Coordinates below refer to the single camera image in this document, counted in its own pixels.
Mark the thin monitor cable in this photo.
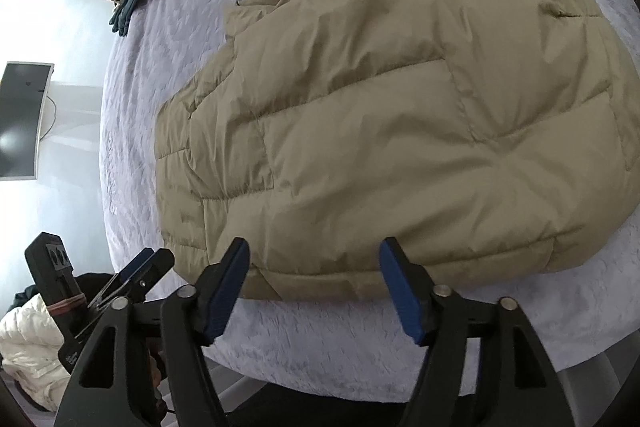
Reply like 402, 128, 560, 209
37, 94, 57, 142

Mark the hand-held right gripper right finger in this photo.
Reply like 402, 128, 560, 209
378, 237, 576, 427

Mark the wall-mounted monitor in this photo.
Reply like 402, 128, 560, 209
0, 62, 55, 180

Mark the white puffer jacket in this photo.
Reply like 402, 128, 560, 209
0, 294, 71, 413

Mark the khaki puffer jacket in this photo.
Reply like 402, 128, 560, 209
152, 0, 640, 303

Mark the purple fleece blanket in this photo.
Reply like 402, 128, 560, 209
97, 0, 640, 398

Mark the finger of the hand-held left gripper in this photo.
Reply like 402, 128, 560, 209
114, 248, 157, 284
75, 248, 176, 340

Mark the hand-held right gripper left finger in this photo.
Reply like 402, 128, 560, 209
52, 237, 251, 427

